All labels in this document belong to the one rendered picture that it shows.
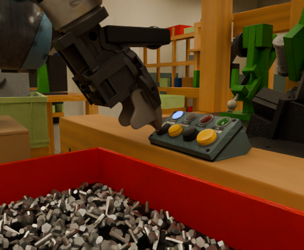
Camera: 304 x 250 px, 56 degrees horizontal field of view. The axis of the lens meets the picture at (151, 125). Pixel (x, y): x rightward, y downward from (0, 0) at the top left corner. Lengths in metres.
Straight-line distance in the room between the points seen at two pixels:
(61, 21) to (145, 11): 8.73
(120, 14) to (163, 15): 1.52
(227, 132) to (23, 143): 0.32
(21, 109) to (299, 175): 0.84
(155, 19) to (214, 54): 8.13
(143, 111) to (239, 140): 0.15
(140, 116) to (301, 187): 0.24
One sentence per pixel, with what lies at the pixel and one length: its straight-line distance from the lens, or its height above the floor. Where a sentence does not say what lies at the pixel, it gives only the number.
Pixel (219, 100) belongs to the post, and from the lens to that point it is 1.23.
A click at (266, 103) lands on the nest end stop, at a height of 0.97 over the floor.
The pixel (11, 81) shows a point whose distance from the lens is 1.30.
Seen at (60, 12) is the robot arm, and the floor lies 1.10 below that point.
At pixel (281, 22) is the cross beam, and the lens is 1.16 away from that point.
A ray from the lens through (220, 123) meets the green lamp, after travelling 0.45.
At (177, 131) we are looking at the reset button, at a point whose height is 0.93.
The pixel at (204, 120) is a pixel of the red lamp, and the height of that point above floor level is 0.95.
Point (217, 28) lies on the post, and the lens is 1.22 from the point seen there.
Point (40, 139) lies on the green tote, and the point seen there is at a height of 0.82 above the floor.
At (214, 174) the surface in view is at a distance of 0.40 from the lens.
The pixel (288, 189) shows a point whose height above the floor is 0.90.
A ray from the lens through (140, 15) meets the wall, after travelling 9.01.
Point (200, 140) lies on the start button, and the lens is 0.42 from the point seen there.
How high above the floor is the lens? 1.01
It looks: 9 degrees down
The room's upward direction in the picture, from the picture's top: straight up
